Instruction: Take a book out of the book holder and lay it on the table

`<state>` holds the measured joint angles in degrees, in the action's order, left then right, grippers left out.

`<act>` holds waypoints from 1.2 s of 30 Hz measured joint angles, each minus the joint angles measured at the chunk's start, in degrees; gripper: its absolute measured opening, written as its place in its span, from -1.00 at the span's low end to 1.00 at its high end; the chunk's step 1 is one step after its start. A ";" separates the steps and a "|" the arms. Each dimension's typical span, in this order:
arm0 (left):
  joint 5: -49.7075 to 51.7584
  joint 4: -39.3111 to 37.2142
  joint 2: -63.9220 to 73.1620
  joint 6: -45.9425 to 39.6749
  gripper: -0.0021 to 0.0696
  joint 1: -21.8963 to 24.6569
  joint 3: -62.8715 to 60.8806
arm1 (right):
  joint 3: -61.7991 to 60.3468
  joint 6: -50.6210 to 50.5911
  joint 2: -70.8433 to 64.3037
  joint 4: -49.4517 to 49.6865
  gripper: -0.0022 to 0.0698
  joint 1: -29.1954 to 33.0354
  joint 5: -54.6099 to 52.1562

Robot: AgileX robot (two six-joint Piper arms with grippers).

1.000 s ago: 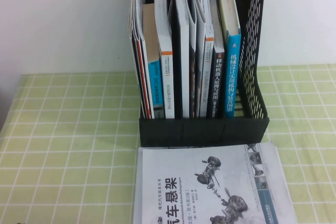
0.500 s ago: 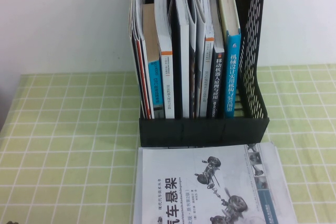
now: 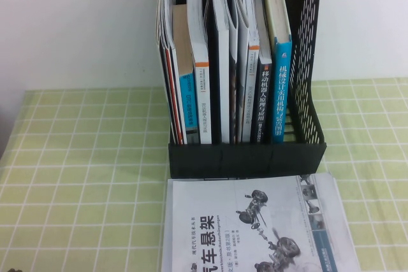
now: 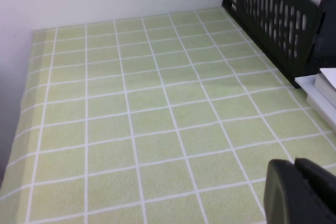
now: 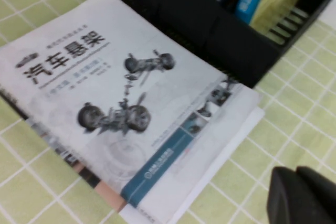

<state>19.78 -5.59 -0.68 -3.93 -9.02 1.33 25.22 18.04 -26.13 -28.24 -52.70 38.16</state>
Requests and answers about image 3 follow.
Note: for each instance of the curved white magazine dark cover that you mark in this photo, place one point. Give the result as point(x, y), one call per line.
point(234, 39)

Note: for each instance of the large white black cover book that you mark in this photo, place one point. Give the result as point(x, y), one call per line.
point(223, 93)

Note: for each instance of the green checkered tablecloth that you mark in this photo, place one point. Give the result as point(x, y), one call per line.
point(79, 189)

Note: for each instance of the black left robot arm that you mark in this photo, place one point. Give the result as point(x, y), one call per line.
point(14, 269)

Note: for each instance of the thin black spine magazine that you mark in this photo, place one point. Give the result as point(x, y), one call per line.
point(165, 4)

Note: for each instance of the white book orange band spine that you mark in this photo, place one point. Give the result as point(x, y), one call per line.
point(250, 100)
point(204, 109)

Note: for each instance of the thin orange spine magazine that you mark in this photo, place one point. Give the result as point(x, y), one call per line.
point(178, 109)

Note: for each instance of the blue spine mechanical design book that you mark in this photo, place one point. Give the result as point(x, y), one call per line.
point(282, 100)

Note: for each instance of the black spine robot book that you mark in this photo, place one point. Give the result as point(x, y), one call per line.
point(263, 103)

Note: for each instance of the brown topped blue spine book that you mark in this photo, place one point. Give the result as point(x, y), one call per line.
point(186, 103)

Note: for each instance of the black perforated book holder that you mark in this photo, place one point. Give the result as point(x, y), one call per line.
point(248, 160)

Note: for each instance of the white car suspension book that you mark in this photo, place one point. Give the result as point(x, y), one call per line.
point(223, 221)

